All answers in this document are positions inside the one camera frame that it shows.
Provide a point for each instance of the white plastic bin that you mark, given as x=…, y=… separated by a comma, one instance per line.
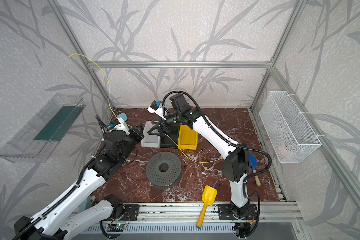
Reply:
x=150, y=141

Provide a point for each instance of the light blue brush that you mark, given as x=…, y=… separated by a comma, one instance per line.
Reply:
x=123, y=116

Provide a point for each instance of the blue wooden handled tool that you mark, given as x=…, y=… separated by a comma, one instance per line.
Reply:
x=254, y=164

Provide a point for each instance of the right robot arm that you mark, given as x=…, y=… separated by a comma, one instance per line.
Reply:
x=236, y=156

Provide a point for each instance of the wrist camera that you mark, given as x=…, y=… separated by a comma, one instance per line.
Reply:
x=119, y=124
x=156, y=107

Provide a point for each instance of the white wire basket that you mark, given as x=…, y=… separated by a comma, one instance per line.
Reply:
x=286, y=125

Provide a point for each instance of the clear plastic wall tray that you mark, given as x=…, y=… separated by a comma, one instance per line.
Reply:
x=35, y=142

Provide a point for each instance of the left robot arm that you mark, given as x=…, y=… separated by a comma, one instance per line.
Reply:
x=54, y=221

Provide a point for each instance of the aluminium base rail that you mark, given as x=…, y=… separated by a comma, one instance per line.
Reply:
x=188, y=212

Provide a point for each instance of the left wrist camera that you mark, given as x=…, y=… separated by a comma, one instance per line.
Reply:
x=119, y=124

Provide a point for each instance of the yellow plastic bin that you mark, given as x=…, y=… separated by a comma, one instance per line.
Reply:
x=188, y=138

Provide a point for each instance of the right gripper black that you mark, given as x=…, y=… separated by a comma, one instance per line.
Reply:
x=162, y=126

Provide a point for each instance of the pink item in basket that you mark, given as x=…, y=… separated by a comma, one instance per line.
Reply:
x=284, y=151

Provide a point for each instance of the grey cable spool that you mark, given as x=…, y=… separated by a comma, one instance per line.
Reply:
x=164, y=170

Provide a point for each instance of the black plastic bin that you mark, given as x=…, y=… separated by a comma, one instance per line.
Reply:
x=170, y=141

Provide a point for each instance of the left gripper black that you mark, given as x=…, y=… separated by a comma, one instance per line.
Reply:
x=135, y=133

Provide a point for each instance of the yellow plastic scoop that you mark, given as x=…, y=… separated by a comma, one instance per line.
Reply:
x=208, y=198

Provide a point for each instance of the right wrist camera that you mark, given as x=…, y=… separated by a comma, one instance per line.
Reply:
x=156, y=107

